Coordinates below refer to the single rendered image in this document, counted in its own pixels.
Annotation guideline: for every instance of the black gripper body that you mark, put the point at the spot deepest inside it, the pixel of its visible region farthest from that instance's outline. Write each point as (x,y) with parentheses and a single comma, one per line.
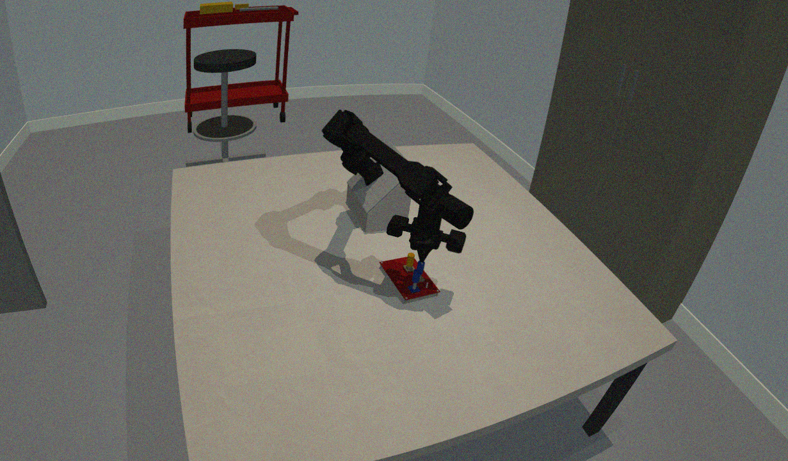
(454,241)

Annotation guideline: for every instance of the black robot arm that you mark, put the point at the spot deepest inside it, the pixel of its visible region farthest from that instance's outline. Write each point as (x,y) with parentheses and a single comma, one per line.
(347,131)

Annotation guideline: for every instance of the red circuit board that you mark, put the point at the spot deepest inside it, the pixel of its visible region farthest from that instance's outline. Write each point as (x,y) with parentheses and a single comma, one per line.
(409,277)

